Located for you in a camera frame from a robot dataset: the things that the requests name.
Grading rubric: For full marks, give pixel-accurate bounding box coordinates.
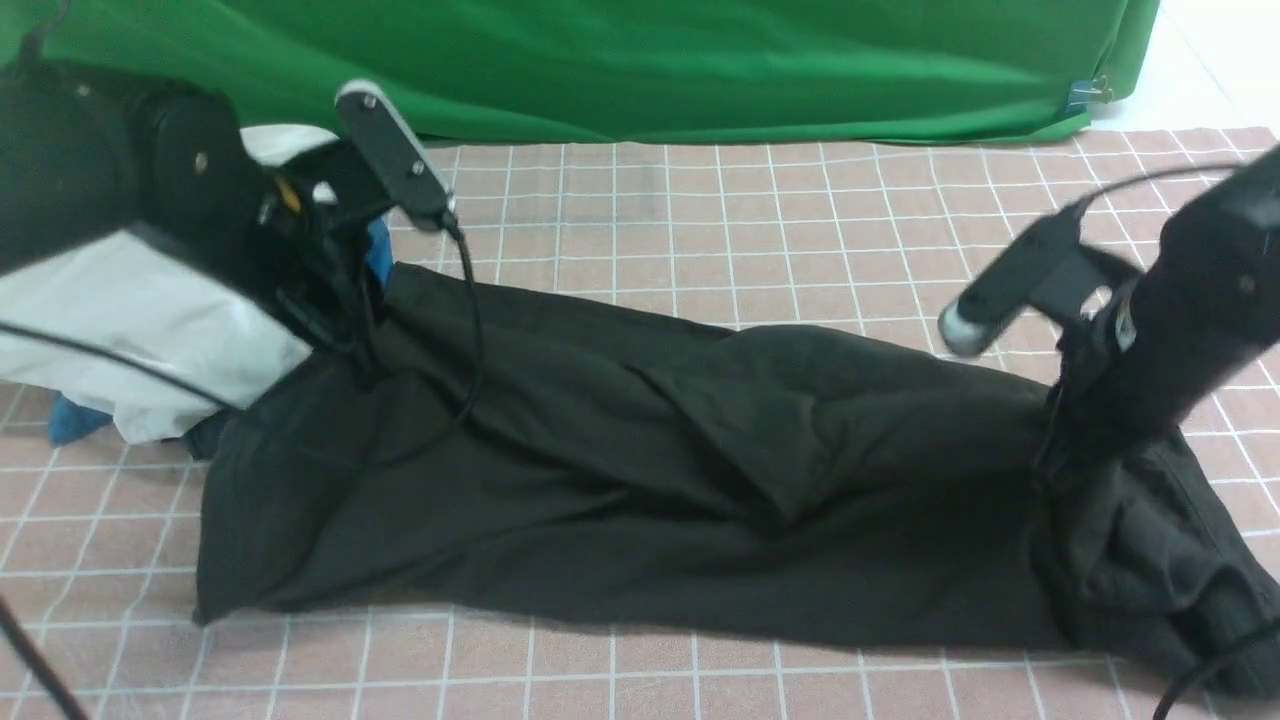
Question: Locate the white garment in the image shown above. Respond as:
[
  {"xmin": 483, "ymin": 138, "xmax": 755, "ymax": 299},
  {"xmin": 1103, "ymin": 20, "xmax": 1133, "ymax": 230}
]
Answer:
[{"xmin": 0, "ymin": 124, "xmax": 346, "ymax": 445}]

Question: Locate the blue garment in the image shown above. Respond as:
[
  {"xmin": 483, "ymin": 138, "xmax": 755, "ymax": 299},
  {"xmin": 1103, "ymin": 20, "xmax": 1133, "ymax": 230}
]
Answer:
[{"xmin": 47, "ymin": 217, "xmax": 394, "ymax": 447}]

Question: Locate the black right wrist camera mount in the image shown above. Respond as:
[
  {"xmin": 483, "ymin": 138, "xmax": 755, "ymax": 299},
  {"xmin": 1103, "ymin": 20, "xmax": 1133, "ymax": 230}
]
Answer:
[{"xmin": 937, "ymin": 200, "xmax": 1143, "ymax": 357}]

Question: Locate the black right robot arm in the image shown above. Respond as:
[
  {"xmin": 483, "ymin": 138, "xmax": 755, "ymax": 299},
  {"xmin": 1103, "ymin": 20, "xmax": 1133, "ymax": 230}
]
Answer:
[{"xmin": 1037, "ymin": 149, "xmax": 1277, "ymax": 487}]

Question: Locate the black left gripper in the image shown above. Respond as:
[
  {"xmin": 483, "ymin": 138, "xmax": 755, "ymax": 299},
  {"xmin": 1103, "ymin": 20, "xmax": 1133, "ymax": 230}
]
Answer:
[{"xmin": 236, "ymin": 150, "xmax": 390, "ymax": 386}]

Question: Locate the dark teal garment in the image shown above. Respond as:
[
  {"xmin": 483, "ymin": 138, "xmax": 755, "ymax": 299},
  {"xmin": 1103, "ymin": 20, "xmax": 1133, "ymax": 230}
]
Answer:
[{"xmin": 180, "ymin": 411, "xmax": 234, "ymax": 462}]

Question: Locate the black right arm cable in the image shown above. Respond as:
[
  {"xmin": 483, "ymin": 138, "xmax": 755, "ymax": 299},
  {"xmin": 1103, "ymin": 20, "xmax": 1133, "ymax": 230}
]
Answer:
[{"xmin": 1080, "ymin": 160, "xmax": 1280, "ymax": 720}]

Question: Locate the green backdrop cloth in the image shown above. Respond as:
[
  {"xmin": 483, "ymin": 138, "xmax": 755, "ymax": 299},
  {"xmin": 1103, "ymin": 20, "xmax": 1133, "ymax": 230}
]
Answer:
[{"xmin": 45, "ymin": 1, "xmax": 1158, "ymax": 145}]

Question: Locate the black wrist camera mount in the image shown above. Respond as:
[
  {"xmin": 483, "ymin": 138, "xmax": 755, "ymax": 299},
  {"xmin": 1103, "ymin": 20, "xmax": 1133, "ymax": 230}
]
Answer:
[
  {"xmin": 937, "ymin": 200, "xmax": 1143, "ymax": 357},
  {"xmin": 334, "ymin": 79, "xmax": 460, "ymax": 236}
]

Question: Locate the gray long-sleeve top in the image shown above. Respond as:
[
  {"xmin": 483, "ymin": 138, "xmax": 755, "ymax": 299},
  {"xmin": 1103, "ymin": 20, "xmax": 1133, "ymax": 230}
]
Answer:
[{"xmin": 196, "ymin": 264, "xmax": 1277, "ymax": 675}]

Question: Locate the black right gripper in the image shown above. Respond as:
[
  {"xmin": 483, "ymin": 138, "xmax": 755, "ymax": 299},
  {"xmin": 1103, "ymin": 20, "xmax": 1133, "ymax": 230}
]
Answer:
[{"xmin": 1037, "ymin": 290, "xmax": 1190, "ymax": 491}]

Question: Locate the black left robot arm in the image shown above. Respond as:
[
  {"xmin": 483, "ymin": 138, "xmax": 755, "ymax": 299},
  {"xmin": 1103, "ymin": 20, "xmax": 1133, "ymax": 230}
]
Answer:
[{"xmin": 1, "ymin": 56, "xmax": 390, "ymax": 378}]

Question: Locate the blue binder clip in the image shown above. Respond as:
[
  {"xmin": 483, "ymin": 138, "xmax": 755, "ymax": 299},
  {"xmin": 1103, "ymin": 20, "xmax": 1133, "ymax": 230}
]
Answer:
[{"xmin": 1062, "ymin": 76, "xmax": 1115, "ymax": 117}]

